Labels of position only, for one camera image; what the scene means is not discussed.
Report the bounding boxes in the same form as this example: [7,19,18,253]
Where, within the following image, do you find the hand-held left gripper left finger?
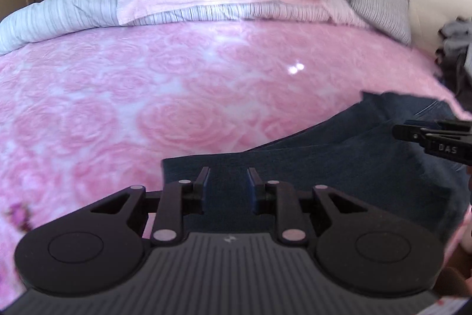
[89,167,212,246]

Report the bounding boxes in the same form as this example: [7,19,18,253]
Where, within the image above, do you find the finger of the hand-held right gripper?
[404,119,472,133]
[391,125,443,146]

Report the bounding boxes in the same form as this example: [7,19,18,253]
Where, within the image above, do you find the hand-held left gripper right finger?
[246,167,370,245]

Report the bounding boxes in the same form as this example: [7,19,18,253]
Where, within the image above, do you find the dark blue denim pants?
[161,90,472,266]

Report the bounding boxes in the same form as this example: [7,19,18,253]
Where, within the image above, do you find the pile of grey clothes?
[434,17,472,105]

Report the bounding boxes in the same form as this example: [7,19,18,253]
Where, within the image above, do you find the pink rose-pattern blanket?
[0,18,469,304]

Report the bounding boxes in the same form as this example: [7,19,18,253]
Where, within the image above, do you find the grey striped pillow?
[347,0,413,45]

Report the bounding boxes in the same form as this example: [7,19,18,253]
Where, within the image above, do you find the grey striped duvet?
[0,0,369,55]

